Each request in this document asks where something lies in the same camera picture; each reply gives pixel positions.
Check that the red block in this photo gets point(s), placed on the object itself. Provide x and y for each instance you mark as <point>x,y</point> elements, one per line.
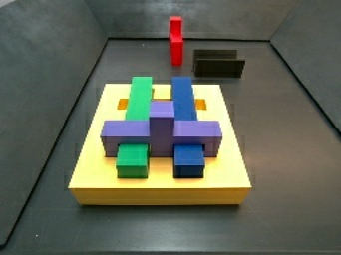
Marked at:
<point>176,40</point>

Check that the blue bar block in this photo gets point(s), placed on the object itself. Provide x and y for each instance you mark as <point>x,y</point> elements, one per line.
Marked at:
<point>188,154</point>

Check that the yellow base board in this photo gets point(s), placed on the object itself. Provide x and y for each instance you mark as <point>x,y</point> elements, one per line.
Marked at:
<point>97,186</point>

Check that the green bar block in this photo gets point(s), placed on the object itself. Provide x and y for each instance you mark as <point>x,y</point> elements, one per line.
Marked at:
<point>133,161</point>

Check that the black angle bracket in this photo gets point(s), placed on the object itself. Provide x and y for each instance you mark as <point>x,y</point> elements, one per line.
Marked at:
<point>217,63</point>

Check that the purple cross block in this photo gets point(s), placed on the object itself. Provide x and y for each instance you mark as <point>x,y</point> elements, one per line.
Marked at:
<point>161,131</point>

